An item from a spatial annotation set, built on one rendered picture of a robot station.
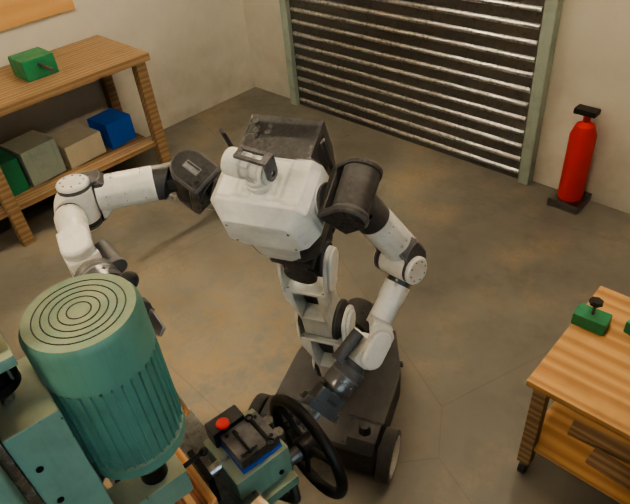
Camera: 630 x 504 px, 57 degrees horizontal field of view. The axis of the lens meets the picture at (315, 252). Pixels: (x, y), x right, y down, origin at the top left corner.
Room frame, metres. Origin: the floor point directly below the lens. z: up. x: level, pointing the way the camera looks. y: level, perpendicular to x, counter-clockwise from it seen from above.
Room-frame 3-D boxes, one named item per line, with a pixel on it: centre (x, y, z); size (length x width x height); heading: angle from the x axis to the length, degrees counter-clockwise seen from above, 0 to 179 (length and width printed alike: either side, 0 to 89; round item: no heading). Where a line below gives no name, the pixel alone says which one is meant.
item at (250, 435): (0.76, 0.20, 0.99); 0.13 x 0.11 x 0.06; 35
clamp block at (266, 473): (0.75, 0.20, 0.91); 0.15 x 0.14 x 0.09; 35
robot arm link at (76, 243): (1.02, 0.50, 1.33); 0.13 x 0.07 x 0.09; 23
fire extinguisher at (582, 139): (2.82, -1.53, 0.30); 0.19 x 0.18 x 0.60; 132
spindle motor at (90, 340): (0.63, 0.35, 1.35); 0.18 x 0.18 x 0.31
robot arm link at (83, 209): (1.18, 0.55, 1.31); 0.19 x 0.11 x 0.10; 23
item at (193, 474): (0.70, 0.31, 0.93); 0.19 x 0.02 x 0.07; 35
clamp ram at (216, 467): (0.71, 0.26, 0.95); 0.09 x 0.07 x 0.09; 35
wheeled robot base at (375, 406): (1.56, -0.05, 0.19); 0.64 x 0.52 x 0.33; 155
